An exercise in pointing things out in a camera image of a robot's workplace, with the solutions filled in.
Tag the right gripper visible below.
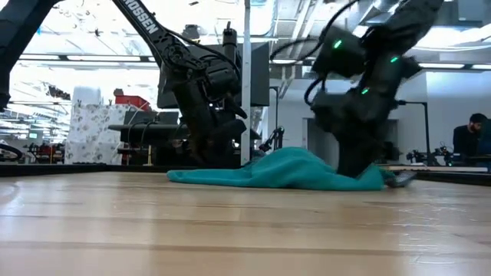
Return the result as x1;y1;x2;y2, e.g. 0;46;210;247
312;76;400;178

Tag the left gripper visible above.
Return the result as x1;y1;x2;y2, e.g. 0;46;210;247
172;76;249;166

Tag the teal microfibre towel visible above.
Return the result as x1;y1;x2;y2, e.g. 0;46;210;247
166;146;418;192

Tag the small grey desk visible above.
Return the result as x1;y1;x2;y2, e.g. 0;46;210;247
108;122;189;166

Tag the distant wooden table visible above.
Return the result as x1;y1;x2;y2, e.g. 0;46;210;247
383;164;489;173

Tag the dark grey box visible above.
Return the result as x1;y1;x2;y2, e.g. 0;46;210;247
123;110;180;126

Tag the black monitor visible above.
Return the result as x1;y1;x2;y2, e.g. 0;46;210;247
157;41;271;109

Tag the red box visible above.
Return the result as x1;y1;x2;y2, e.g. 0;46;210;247
114;94;152;112

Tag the black monitor stand pole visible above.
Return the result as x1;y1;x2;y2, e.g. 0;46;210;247
222;21;239;74

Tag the person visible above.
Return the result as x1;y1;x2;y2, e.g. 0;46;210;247
452;113;491;156

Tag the black ceiling spotlight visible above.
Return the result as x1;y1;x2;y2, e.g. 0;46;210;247
182;23;201;43

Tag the floral patterned cloth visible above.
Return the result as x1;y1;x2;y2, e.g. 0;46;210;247
64;103;133;165

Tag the dark blue panel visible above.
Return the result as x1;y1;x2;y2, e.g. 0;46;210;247
477;118;491;154

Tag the white container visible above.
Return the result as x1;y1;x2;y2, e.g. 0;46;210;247
71;86;103;107

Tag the red and black equipment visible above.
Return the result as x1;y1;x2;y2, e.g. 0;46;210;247
26;142;64;164

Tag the white vertical post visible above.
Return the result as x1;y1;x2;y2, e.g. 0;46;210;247
240;0;252;166

